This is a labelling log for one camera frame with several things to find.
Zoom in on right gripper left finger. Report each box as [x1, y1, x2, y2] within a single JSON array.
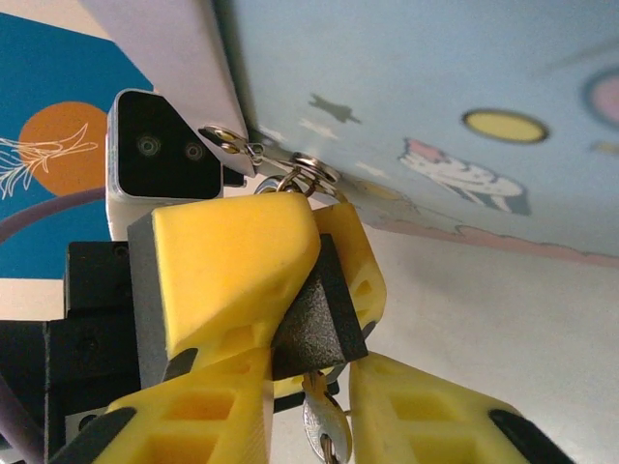
[[50, 345, 273, 464]]

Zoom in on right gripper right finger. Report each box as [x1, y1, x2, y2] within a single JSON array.
[[345, 352, 577, 464]]

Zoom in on black padlock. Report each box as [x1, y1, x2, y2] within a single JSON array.
[[258, 174, 371, 384]]

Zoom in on small metal key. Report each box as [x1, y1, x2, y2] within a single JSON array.
[[301, 370, 352, 464]]

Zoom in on silver split ring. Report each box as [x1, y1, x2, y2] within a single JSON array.
[[278, 151, 350, 204]]

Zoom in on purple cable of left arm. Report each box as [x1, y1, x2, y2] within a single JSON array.
[[0, 186, 110, 464]]

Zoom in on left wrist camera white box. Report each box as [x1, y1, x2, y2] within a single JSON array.
[[104, 88, 226, 243]]

